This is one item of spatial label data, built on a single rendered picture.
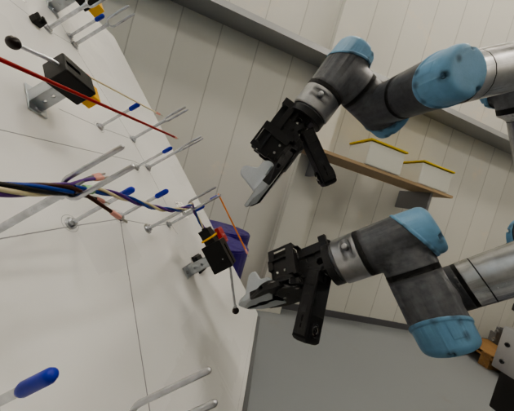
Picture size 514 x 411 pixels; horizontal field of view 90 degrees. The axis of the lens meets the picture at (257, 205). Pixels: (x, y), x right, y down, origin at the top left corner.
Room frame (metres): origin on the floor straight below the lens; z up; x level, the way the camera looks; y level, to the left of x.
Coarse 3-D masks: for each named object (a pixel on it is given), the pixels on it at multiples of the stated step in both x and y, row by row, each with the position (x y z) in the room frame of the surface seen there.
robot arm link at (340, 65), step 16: (336, 48) 0.48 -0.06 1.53; (352, 48) 0.46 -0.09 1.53; (368, 48) 0.47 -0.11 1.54; (336, 64) 0.47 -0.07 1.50; (352, 64) 0.47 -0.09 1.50; (368, 64) 0.48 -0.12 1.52; (320, 80) 0.47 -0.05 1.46; (336, 80) 0.47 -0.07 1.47; (352, 80) 0.47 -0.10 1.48; (368, 80) 0.47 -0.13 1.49; (336, 96) 0.47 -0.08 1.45; (352, 96) 0.49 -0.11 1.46
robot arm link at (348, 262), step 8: (336, 240) 0.43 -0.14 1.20; (344, 240) 0.41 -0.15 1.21; (352, 240) 0.45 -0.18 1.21; (328, 248) 0.43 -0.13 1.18; (336, 248) 0.41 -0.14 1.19; (344, 248) 0.40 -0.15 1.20; (352, 248) 0.39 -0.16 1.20; (336, 256) 0.40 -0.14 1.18; (344, 256) 0.40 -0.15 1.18; (352, 256) 0.39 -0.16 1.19; (336, 264) 0.40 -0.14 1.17; (344, 264) 0.39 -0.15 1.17; (352, 264) 0.39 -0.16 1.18; (360, 264) 0.39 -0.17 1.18; (344, 272) 0.40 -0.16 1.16; (352, 272) 0.39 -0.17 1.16; (360, 272) 0.39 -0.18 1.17; (368, 272) 0.39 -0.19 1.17; (344, 280) 0.41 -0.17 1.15; (352, 280) 0.40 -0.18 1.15; (360, 280) 0.41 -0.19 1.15
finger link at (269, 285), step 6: (264, 282) 0.45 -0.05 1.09; (270, 282) 0.44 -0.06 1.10; (276, 282) 0.43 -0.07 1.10; (288, 282) 0.44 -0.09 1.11; (258, 288) 0.45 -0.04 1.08; (264, 288) 0.44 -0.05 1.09; (270, 288) 0.43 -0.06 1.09; (276, 288) 0.43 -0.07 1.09; (252, 294) 0.46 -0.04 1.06; (258, 294) 0.45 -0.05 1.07
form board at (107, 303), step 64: (0, 0) 0.39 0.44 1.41; (0, 64) 0.32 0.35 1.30; (128, 64) 0.86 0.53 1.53; (0, 128) 0.27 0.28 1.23; (64, 128) 0.37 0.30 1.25; (128, 128) 0.59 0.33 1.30; (192, 192) 0.81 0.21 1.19; (0, 256) 0.21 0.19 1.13; (64, 256) 0.26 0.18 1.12; (128, 256) 0.36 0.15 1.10; (192, 256) 0.56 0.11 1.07; (0, 320) 0.19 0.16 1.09; (64, 320) 0.23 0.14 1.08; (128, 320) 0.30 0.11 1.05; (192, 320) 0.43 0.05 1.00; (256, 320) 0.77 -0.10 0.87; (0, 384) 0.17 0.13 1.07; (64, 384) 0.20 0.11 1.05; (128, 384) 0.26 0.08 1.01; (192, 384) 0.35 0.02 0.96
